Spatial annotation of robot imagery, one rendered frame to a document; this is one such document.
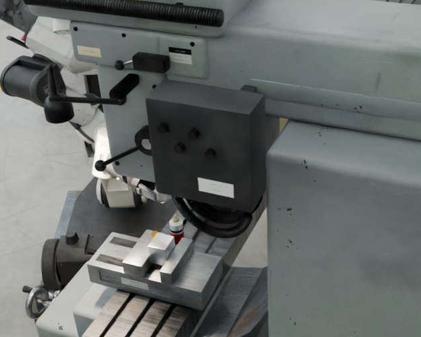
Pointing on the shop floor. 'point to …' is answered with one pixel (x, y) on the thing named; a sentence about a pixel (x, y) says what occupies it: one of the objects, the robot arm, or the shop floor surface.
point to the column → (349, 234)
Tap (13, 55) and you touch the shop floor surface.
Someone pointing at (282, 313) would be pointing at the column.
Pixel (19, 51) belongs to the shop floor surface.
